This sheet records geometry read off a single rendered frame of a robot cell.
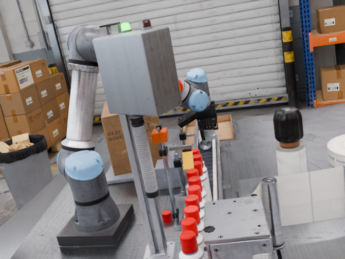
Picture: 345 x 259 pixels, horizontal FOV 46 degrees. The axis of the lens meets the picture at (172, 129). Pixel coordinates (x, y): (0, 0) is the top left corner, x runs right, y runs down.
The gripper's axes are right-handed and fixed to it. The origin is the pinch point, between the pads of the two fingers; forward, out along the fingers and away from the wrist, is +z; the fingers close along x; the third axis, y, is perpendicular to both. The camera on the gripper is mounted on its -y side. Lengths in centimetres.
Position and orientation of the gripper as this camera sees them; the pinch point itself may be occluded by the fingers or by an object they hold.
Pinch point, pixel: (204, 142)
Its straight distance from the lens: 178.9
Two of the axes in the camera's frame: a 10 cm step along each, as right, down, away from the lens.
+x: 0.2, -6.2, 7.9
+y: 9.8, -1.4, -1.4
